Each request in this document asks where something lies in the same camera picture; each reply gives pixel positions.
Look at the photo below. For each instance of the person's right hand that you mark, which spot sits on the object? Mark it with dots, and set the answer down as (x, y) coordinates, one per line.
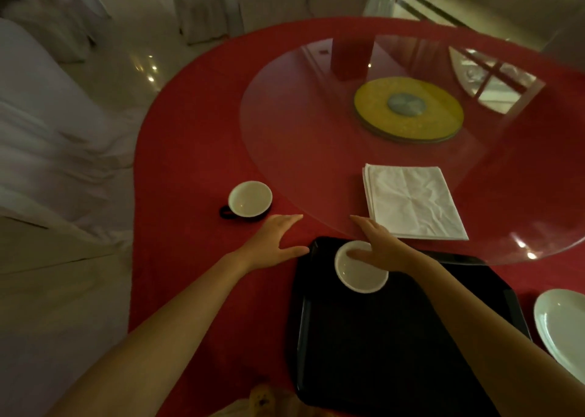
(388, 252)

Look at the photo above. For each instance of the person's left hand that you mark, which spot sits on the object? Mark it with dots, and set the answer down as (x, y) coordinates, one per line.
(265, 247)

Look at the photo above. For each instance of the person's left thumb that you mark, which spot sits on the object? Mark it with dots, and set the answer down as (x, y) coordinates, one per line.
(295, 251)

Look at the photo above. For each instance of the person's right thumb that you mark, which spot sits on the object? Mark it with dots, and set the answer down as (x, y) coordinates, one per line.
(360, 255)

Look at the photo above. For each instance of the person's left forearm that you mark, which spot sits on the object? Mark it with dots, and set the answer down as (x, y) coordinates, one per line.
(155, 343)

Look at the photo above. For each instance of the person's right forearm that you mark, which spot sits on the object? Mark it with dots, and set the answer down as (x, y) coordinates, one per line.
(493, 339)

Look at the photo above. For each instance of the small white bowl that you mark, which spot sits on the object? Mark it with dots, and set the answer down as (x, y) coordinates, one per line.
(361, 277)

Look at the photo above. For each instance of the black cup with white inside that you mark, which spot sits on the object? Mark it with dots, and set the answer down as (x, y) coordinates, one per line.
(249, 199)

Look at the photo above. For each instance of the white folded cloth napkin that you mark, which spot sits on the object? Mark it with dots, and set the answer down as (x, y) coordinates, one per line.
(411, 202)

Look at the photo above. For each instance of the black serving tray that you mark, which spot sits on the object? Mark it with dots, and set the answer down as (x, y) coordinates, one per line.
(374, 348)

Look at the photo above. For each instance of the round glass turntable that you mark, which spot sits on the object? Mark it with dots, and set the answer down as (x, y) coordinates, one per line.
(301, 129)

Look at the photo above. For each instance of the yellow turntable base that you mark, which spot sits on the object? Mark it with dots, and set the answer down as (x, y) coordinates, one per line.
(379, 115)

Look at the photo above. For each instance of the red tablecloth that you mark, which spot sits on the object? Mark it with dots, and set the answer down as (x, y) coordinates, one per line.
(201, 138)

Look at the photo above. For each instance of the white plate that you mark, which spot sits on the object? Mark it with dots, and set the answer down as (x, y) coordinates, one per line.
(564, 325)

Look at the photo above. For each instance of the large white-covered chair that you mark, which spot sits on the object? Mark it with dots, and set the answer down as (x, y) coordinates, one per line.
(55, 147)

